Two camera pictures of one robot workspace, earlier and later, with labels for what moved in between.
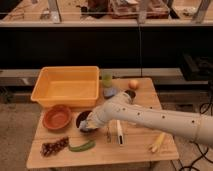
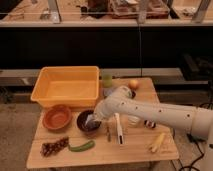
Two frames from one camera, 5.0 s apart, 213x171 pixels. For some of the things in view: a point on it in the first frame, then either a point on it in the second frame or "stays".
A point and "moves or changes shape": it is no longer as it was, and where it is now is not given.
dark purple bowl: x=83 y=117 stays
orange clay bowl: x=57 y=117 stays
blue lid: x=108 y=92 stays
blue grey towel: x=83 y=125 moves or changes shape
